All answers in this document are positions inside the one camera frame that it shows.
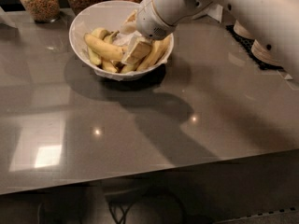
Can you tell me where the stack of small paper bowls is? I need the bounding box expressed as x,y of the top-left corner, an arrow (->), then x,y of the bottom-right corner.
234,21 -> 254,40

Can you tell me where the left greenish banana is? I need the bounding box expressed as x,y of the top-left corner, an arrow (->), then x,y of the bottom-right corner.
87,27 -> 110,66

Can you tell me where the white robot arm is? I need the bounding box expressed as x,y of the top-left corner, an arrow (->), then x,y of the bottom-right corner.
121,0 -> 299,81

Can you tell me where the black rubber mat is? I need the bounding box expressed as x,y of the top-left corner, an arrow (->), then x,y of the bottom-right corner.
226,25 -> 282,70

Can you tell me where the stool under table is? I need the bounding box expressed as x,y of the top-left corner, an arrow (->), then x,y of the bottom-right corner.
37,176 -> 187,224

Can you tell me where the right curved yellow banana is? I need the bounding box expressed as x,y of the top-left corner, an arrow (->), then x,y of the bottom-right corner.
136,35 -> 171,71

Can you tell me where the white paper bowl liner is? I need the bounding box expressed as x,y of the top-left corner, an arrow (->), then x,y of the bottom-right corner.
81,31 -> 169,82

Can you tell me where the white paper sign stand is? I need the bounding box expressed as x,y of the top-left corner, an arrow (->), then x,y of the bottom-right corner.
192,4 -> 223,22

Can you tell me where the large white bowl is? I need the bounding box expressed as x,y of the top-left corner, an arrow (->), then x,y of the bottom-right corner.
69,1 -> 174,81

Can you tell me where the stack of paper plates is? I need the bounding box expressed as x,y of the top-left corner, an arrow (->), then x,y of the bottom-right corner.
251,40 -> 279,66

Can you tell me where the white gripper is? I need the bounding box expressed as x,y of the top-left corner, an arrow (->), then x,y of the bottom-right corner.
120,0 -> 175,65

